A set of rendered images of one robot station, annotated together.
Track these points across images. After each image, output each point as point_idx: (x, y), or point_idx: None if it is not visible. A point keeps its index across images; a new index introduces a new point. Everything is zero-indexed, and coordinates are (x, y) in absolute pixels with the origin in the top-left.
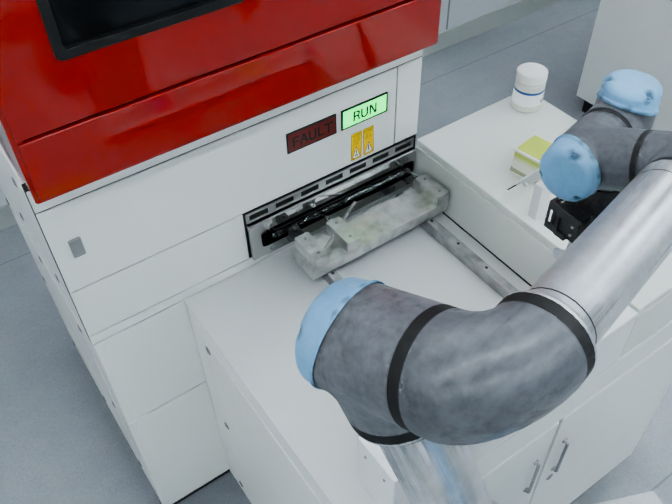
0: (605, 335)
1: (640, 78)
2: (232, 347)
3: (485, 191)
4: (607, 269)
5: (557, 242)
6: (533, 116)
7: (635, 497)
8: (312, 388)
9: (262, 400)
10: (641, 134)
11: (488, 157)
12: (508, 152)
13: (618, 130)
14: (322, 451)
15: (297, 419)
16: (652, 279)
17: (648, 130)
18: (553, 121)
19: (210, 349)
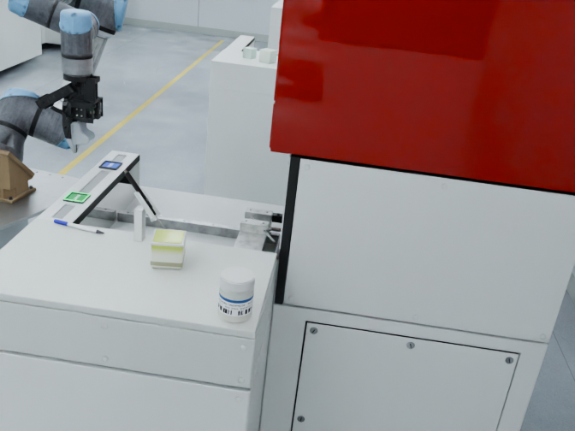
0: (50, 205)
1: (74, 11)
2: (247, 203)
3: (188, 240)
4: None
5: (111, 230)
6: (216, 306)
7: (2, 224)
8: (192, 205)
9: (208, 196)
10: (59, 1)
11: (211, 260)
12: (202, 268)
13: (70, 6)
14: (163, 193)
15: (186, 197)
16: (33, 233)
17: (57, 2)
18: (193, 309)
19: None
